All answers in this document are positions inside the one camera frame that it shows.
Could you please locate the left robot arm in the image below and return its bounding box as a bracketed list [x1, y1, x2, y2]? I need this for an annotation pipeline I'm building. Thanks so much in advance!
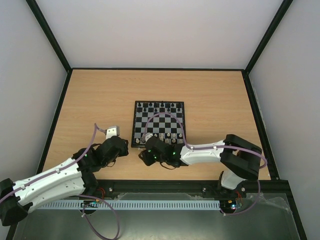
[0, 136, 129, 227]

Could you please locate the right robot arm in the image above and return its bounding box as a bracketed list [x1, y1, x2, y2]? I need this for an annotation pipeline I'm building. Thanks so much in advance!
[139, 133, 268, 196]

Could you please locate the left circuit board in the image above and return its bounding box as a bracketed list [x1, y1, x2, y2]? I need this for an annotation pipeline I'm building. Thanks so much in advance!
[80, 199, 103, 208]

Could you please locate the green circuit board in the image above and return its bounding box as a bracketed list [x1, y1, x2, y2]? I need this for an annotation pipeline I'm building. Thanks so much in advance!
[231, 202, 243, 210]

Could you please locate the black and silver chessboard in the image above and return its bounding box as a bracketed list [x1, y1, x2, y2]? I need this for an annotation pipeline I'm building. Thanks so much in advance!
[131, 100, 187, 148]

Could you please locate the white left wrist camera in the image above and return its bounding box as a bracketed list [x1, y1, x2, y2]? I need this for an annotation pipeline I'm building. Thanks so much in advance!
[105, 125, 120, 140]

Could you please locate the grey slotted cable duct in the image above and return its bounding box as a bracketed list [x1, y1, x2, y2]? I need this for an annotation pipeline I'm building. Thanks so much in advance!
[40, 199, 221, 211]

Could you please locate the black aluminium frame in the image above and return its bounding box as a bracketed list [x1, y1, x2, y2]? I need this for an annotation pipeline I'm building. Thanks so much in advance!
[6, 0, 308, 240]

